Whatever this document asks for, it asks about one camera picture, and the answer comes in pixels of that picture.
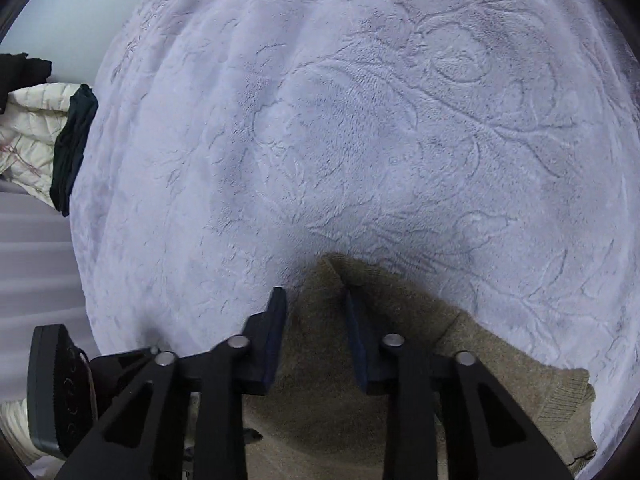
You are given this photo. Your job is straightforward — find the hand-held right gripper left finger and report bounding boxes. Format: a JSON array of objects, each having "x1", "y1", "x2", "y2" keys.
[{"x1": 55, "y1": 287, "x2": 288, "y2": 480}]

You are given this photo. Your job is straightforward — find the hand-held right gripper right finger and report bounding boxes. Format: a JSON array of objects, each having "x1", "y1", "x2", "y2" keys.
[{"x1": 341, "y1": 287, "x2": 576, "y2": 480}]

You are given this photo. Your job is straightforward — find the grey-brown towel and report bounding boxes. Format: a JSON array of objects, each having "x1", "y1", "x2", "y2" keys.
[{"x1": 185, "y1": 255, "x2": 598, "y2": 480}]

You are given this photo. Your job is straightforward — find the white padded cloth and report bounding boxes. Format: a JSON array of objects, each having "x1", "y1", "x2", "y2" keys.
[{"x1": 0, "y1": 397, "x2": 53, "y2": 466}]

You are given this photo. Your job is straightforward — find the grey ribbed headboard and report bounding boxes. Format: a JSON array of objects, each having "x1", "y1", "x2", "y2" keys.
[{"x1": 0, "y1": 180, "x2": 101, "y2": 376}]

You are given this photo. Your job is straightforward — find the lavender embossed plush blanket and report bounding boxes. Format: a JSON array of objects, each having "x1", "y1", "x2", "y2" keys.
[{"x1": 70, "y1": 0, "x2": 640, "y2": 480}]

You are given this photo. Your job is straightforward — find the black folded cloth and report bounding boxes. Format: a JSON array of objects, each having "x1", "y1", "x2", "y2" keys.
[{"x1": 49, "y1": 84, "x2": 99, "y2": 217}]

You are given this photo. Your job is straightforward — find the white quilted pillow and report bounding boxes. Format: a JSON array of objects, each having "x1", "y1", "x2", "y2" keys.
[{"x1": 0, "y1": 82, "x2": 83, "y2": 208}]

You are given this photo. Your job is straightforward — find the black garment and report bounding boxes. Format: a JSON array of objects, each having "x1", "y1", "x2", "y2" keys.
[{"x1": 0, "y1": 52, "x2": 52, "y2": 113}]

